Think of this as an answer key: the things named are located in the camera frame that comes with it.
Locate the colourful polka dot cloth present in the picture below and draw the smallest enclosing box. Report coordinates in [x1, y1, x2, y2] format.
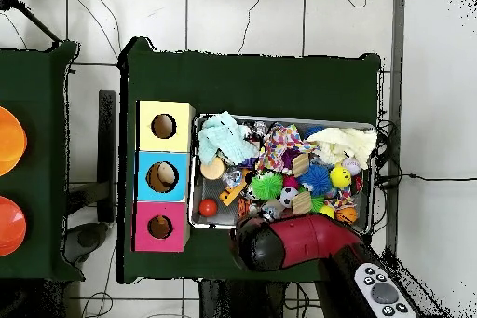
[256, 123, 315, 176]

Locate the blue spiky ball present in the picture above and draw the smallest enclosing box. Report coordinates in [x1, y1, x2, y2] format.
[300, 164, 334, 199]

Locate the large yellow ball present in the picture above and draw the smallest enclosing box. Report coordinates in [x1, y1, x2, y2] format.
[330, 164, 353, 190]

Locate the cream yellow cloth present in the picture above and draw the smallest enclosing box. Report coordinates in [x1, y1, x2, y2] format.
[308, 127, 379, 171]

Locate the black stand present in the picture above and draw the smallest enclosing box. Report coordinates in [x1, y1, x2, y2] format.
[96, 90, 119, 224]

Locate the shallow clear mesh bin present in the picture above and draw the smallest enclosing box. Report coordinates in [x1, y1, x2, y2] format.
[189, 114, 376, 236]

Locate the orange bowl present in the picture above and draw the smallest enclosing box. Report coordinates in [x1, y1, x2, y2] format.
[0, 195, 28, 258]
[0, 105, 28, 178]

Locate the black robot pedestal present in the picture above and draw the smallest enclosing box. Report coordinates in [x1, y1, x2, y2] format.
[197, 279, 292, 318]

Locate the toy hamburger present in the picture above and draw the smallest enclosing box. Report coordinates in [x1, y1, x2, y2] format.
[200, 157, 226, 182]

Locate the wooden box with three holes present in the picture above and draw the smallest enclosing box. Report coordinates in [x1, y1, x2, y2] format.
[133, 100, 197, 254]

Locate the green furry monster toy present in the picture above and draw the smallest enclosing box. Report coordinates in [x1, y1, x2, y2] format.
[251, 172, 285, 202]

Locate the red ball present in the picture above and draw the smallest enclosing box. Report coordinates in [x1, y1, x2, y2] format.
[198, 198, 220, 218]

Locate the mint green cloth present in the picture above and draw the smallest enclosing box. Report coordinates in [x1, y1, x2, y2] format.
[197, 111, 261, 167]

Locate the dark green table cloth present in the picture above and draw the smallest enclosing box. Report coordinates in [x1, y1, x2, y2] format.
[117, 36, 383, 285]
[0, 40, 80, 282]

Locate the orange flat plastic toy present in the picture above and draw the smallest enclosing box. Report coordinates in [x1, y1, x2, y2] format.
[219, 179, 250, 207]

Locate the orange toy basketball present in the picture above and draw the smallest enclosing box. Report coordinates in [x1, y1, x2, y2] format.
[334, 206, 359, 226]

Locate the black cable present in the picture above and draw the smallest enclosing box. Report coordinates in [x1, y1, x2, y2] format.
[375, 171, 477, 186]
[238, 0, 271, 55]

